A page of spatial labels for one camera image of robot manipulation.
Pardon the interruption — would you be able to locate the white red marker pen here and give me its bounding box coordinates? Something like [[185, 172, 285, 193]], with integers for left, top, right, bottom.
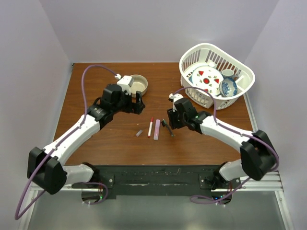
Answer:
[[147, 116, 154, 138]]

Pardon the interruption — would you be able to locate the green pen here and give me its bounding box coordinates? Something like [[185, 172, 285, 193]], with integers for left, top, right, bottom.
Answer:
[[162, 119, 174, 137]]

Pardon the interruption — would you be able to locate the pink highlighter pen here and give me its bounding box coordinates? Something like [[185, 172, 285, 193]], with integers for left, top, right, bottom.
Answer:
[[153, 119, 161, 140]]

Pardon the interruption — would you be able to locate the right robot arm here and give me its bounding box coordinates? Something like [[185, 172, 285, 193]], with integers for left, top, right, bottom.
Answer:
[[167, 93, 279, 190]]

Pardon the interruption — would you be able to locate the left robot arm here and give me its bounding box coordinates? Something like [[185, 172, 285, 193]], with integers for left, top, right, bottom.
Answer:
[[27, 84, 145, 195]]

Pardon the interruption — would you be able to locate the beige ceramic bowl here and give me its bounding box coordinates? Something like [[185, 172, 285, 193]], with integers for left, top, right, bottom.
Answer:
[[131, 74, 148, 98]]

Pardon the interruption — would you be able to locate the watermelon pattern plate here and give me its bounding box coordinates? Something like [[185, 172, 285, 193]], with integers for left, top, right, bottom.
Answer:
[[189, 66, 224, 96]]

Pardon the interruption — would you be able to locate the blue floral bowl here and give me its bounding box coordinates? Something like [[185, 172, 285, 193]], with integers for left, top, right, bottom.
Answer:
[[219, 77, 238, 97]]

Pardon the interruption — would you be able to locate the white plastic dish rack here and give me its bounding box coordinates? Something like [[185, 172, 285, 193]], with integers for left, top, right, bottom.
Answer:
[[179, 43, 255, 110]]

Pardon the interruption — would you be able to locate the white mug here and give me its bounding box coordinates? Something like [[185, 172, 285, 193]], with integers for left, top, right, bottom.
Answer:
[[221, 69, 235, 79]]

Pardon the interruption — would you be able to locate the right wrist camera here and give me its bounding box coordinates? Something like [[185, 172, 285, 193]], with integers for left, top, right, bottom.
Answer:
[[168, 93, 183, 103]]

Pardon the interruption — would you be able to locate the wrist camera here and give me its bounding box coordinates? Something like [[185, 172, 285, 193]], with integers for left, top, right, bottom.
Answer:
[[115, 74, 134, 95], [168, 93, 183, 103]]

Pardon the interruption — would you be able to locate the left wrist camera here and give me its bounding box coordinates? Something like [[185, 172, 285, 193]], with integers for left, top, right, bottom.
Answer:
[[115, 74, 134, 95]]

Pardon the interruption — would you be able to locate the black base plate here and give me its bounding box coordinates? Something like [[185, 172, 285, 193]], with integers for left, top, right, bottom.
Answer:
[[71, 164, 242, 201]]

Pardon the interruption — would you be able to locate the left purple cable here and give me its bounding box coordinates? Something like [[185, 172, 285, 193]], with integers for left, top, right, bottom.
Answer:
[[14, 64, 120, 220]]

